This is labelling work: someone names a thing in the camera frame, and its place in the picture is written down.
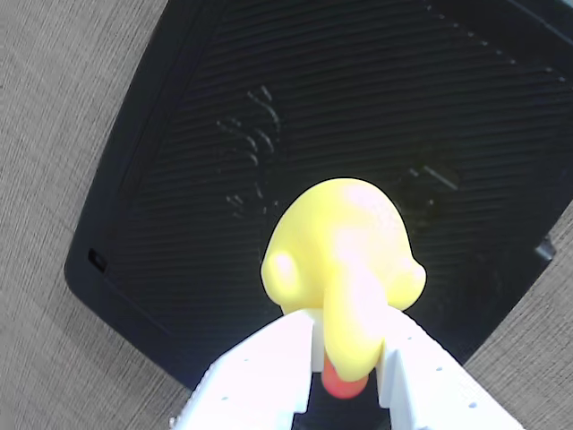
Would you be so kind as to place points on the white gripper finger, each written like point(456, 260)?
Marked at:
point(259, 380)
point(430, 389)

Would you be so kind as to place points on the black plastic case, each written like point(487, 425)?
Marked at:
point(313, 112)

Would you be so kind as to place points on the yellow rubber duck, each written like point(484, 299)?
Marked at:
point(344, 260)

